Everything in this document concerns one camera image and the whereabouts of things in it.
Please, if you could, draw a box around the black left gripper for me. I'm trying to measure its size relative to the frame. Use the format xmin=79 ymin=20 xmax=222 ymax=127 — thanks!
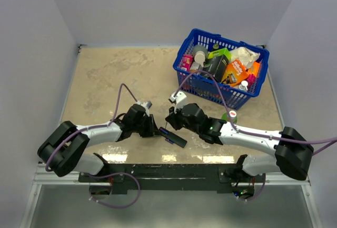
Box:
xmin=132 ymin=114 xmax=162 ymax=137

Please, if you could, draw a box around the black remote control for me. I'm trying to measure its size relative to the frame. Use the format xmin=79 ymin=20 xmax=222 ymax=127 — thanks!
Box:
xmin=159 ymin=129 xmax=187 ymax=148

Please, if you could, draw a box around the blue purple battery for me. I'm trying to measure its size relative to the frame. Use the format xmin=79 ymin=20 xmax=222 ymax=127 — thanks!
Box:
xmin=165 ymin=138 xmax=174 ymax=144

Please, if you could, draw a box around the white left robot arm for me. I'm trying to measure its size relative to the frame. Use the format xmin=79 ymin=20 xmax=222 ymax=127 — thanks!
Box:
xmin=37 ymin=101 xmax=159 ymax=182

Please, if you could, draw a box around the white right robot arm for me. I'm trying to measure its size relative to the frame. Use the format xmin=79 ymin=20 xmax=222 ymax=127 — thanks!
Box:
xmin=165 ymin=103 xmax=314 ymax=182

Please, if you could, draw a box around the pink small box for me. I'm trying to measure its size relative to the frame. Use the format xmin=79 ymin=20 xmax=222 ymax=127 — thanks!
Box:
xmin=181 ymin=54 xmax=194 ymax=72

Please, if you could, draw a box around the blue plastic basket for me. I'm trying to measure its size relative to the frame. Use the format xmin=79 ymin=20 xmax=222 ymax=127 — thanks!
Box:
xmin=173 ymin=28 xmax=270 ymax=110

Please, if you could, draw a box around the black and green box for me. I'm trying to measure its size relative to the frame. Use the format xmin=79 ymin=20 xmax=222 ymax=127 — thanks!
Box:
xmin=203 ymin=47 xmax=232 ymax=82

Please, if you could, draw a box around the grey white-capped bottle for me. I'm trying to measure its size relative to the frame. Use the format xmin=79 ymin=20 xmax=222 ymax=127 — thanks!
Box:
xmin=192 ymin=45 xmax=209 ymax=67

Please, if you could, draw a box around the orange razor box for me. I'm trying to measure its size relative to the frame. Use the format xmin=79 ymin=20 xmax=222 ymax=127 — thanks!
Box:
xmin=221 ymin=60 xmax=248 ymax=87

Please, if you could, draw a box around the white pump bottle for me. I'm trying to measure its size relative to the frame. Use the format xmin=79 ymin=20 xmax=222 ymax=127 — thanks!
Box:
xmin=239 ymin=81 xmax=248 ymax=92

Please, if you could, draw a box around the magenta box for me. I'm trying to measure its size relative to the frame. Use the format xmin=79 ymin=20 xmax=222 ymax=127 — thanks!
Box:
xmin=246 ymin=74 xmax=256 ymax=87

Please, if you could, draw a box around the white crumpled bag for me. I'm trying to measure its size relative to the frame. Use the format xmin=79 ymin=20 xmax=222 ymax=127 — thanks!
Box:
xmin=229 ymin=47 xmax=261 ymax=69

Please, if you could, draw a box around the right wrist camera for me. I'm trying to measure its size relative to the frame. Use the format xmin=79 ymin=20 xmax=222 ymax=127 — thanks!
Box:
xmin=168 ymin=91 xmax=187 ymax=112

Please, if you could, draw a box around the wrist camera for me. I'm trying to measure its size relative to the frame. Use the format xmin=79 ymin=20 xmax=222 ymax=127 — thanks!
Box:
xmin=168 ymin=91 xmax=187 ymax=112
xmin=136 ymin=101 xmax=152 ymax=110

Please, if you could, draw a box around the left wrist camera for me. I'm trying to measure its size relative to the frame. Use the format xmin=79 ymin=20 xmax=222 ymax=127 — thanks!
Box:
xmin=136 ymin=101 xmax=152 ymax=110

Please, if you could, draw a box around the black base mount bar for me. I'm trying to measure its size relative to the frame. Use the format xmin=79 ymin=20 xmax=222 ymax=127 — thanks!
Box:
xmin=78 ymin=163 xmax=266 ymax=194

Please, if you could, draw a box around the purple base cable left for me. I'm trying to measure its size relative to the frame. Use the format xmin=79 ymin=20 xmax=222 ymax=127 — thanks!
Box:
xmin=88 ymin=172 xmax=141 ymax=209

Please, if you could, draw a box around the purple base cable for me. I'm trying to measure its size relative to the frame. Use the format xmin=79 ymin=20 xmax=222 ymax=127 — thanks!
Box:
xmin=88 ymin=172 xmax=141 ymax=209
xmin=235 ymin=172 xmax=267 ymax=202

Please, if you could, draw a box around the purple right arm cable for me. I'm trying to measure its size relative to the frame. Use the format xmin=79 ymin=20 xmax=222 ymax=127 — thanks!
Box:
xmin=173 ymin=70 xmax=337 ymax=155

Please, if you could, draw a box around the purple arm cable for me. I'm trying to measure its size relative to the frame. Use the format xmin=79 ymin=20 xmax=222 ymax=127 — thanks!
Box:
xmin=173 ymin=70 xmax=337 ymax=155
xmin=45 ymin=83 xmax=138 ymax=172

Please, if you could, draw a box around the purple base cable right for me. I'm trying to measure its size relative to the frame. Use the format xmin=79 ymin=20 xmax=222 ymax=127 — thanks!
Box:
xmin=235 ymin=172 xmax=267 ymax=202

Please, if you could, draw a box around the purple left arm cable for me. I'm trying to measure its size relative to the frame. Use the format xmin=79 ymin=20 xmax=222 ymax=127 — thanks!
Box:
xmin=45 ymin=83 xmax=138 ymax=172

